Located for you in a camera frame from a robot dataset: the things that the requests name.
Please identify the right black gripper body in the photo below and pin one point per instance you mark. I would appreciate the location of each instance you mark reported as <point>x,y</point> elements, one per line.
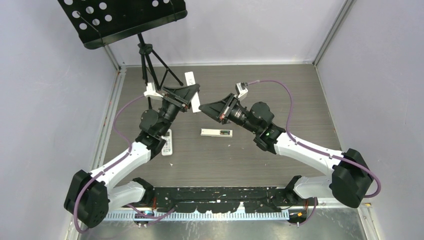
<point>230,109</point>

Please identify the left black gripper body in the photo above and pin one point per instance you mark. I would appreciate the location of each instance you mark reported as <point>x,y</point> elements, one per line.
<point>174,100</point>

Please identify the white remote battery cover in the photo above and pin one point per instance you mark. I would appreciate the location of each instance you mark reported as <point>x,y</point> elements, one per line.
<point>195,101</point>

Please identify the long white remote control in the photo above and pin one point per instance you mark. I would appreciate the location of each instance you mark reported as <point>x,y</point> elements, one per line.
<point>224,133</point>

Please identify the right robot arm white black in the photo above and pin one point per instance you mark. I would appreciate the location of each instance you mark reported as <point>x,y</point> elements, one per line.
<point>346,176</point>

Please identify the white air conditioner remote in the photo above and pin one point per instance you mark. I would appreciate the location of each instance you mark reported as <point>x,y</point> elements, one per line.
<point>167,149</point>

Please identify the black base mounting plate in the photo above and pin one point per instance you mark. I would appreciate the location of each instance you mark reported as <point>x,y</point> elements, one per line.
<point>219,200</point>

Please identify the black music stand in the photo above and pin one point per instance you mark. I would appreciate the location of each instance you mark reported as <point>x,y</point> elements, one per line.
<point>103,22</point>

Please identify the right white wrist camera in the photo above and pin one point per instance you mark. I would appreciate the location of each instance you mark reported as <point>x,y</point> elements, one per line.
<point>241,90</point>

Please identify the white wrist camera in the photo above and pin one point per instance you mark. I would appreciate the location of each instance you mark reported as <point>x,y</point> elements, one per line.
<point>241,90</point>
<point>151,92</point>

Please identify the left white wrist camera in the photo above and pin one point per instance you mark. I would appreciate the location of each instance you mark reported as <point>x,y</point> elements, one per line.
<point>151,92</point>

